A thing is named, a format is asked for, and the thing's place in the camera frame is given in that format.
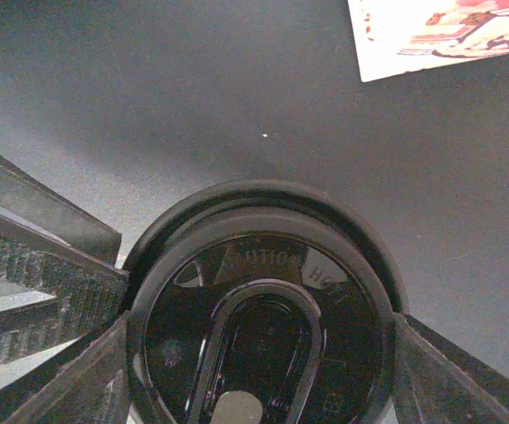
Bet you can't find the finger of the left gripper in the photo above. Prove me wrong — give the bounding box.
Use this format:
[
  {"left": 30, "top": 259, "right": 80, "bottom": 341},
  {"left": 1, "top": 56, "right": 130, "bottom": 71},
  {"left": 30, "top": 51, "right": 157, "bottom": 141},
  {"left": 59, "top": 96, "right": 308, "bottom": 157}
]
[{"left": 0, "top": 155, "right": 127, "bottom": 366}]

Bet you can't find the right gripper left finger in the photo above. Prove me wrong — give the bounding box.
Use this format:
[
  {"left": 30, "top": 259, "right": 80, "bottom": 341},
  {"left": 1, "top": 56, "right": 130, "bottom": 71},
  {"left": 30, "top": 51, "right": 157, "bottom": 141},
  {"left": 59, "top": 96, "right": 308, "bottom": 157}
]
[{"left": 2, "top": 312, "right": 130, "bottom": 423}]

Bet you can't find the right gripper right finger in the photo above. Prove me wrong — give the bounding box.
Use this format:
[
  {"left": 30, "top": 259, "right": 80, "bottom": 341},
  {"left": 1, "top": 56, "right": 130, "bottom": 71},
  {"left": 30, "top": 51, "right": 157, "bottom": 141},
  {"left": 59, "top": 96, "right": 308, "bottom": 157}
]
[{"left": 393, "top": 314, "right": 509, "bottom": 423}]

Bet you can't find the black coffee lid front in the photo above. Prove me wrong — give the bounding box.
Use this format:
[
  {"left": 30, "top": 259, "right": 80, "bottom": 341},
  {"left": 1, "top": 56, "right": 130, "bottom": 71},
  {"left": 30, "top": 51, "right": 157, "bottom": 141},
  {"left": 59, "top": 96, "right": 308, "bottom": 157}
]
[{"left": 124, "top": 180, "right": 408, "bottom": 423}]

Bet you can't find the printed Cream Bear paper bag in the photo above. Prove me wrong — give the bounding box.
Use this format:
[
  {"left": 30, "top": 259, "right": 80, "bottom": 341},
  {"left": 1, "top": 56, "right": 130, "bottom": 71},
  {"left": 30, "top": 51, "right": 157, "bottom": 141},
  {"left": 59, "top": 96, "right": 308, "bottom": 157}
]
[{"left": 347, "top": 1, "right": 509, "bottom": 82}]

